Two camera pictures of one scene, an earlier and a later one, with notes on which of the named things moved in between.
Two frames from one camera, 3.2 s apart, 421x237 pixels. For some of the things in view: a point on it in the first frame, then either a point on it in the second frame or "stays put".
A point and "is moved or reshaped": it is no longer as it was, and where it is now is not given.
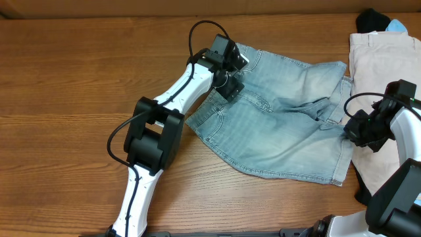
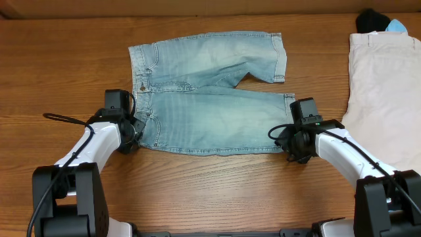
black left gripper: [232, 87] to [138, 126]
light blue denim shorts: [287, 121] is moved or reshaped
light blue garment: [396, 26] stays put
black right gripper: [352, 130] to [285, 142]
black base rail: [293, 232] stays put
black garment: [371, 20] stays put
